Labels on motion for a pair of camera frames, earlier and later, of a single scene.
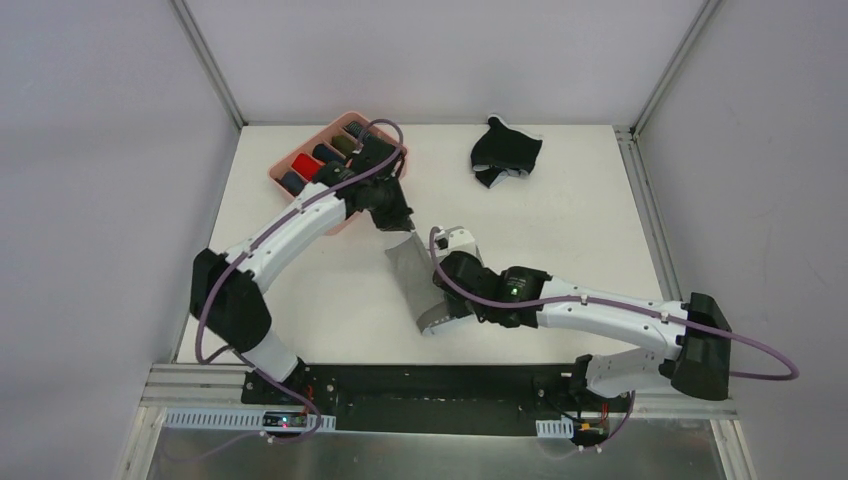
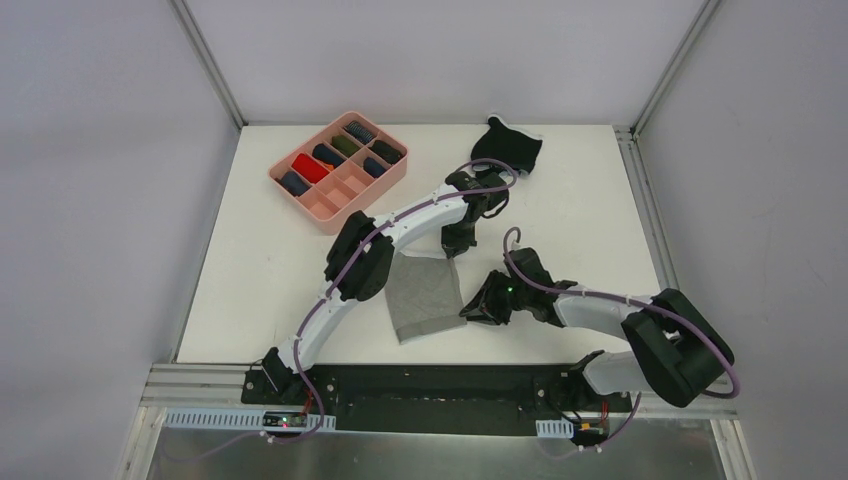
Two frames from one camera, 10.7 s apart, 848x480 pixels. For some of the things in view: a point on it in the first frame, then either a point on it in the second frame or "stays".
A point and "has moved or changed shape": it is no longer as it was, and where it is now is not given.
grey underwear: (415, 274) has moved or changed shape
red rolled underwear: (307, 166) stays
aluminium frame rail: (195, 385) stays
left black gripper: (391, 216) -> (457, 235)
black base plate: (442, 398) stays
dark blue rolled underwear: (292, 182) stays
